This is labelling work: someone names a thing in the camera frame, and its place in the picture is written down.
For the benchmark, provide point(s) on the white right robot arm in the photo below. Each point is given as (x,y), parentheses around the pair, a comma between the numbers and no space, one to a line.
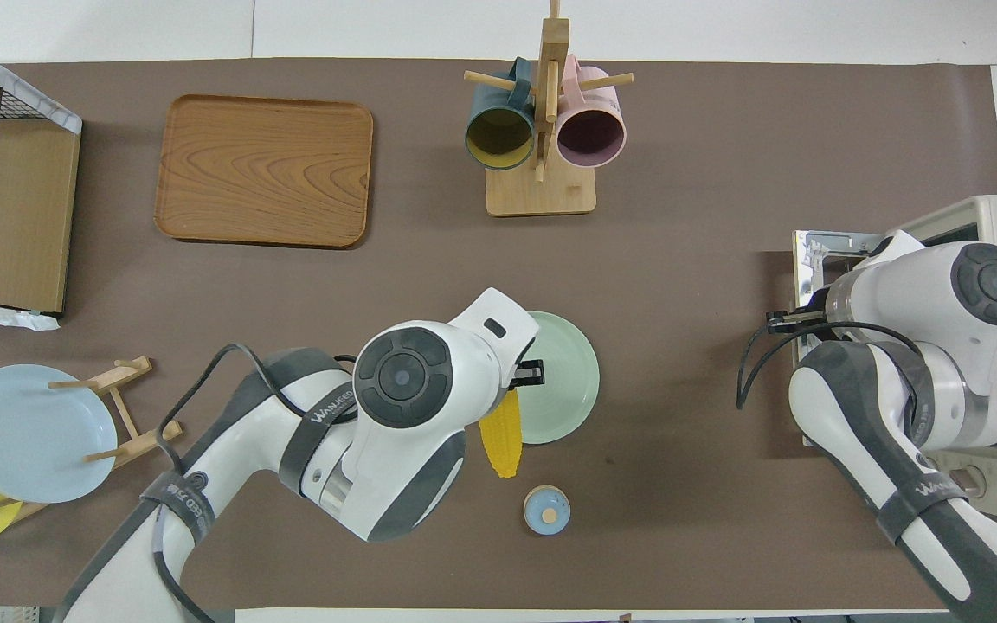
(897,294)

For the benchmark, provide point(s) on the brown table mat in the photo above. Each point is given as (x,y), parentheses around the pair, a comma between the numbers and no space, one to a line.
(680,260)

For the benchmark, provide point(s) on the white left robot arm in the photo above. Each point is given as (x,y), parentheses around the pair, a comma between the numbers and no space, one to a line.
(403,376)

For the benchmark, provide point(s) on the light blue plate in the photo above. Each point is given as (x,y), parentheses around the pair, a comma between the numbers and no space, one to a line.
(22,441)

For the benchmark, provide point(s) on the glass oven door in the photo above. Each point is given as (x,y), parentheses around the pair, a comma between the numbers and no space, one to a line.
(810,251)

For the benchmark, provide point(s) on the wooden plate rack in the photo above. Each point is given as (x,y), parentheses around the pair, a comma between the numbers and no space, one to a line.
(148,439)

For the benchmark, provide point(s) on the brown wooden tray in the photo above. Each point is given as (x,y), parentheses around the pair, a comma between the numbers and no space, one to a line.
(265,173)

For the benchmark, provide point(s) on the wooden shelf box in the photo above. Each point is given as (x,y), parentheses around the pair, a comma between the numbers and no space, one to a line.
(40,100)

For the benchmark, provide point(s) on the pink mug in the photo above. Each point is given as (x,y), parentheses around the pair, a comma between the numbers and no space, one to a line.
(591,138)

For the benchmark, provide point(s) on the dark teal mug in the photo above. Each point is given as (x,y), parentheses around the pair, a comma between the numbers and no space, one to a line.
(498,138)

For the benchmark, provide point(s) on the beige oven knob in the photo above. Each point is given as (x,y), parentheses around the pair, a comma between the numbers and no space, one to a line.
(973,480)

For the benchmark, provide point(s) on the yellow corn cob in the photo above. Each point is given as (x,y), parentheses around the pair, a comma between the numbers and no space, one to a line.
(503,441)

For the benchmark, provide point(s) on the wooden mug tree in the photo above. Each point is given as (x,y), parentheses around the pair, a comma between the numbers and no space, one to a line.
(542,195)

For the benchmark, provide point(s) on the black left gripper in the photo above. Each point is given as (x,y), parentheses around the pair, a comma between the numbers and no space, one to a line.
(531,374)

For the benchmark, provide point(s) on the light green plate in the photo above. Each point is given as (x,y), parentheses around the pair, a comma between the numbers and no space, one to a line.
(563,389)

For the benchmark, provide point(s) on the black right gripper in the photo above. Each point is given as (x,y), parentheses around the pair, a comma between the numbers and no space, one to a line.
(819,313)

